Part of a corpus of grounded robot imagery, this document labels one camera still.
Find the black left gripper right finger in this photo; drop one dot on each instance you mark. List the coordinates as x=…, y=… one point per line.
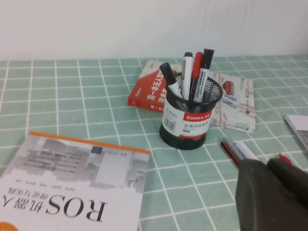
x=291, y=179

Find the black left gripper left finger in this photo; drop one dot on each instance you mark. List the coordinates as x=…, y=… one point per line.
x=264, y=199

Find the black capped whiteboard marker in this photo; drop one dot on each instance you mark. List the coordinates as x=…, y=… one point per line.
x=169, y=74

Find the red gel pen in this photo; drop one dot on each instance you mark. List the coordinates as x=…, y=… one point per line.
x=285, y=158

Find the grey pen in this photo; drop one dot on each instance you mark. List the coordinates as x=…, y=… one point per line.
x=234, y=148

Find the black mesh pen holder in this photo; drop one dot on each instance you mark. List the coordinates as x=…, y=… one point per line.
x=190, y=139

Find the slim red pen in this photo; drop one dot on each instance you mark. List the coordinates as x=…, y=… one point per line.
x=196, y=67

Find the AgileX robotics brochure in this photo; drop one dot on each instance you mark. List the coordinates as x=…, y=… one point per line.
x=299, y=127

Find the white paint marker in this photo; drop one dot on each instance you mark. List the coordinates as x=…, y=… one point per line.
x=246, y=150

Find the dark red pencil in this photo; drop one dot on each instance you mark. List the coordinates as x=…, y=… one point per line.
x=232, y=155

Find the labelled marker with black cap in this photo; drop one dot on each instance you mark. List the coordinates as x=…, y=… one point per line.
x=204, y=72

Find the white marker with black cap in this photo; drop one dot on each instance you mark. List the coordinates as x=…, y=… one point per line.
x=187, y=72

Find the map cover book red spine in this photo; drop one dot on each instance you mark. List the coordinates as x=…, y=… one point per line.
x=149, y=91

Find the white ROS robotics book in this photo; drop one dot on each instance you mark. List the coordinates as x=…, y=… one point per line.
x=72, y=180

